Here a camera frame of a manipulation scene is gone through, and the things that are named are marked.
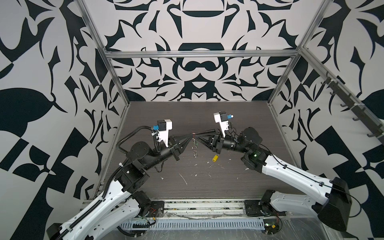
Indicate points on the black wall hook rack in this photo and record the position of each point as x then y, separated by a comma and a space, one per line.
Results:
351, 102

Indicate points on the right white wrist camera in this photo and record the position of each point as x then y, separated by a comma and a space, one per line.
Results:
222, 118

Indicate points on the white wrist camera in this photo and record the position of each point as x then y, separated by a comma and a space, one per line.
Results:
222, 118
161, 131

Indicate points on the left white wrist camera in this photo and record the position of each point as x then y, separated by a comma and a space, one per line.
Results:
161, 131

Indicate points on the white slotted cable duct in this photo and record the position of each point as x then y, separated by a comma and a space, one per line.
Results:
205, 224

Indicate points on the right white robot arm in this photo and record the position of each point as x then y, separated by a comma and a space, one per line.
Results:
328, 200

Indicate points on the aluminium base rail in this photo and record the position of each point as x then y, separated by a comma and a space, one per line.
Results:
198, 208

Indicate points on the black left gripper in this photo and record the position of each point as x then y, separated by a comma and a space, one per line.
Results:
175, 147

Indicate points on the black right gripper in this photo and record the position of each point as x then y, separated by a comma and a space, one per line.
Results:
218, 143

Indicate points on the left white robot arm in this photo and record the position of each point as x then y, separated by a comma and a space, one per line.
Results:
121, 198

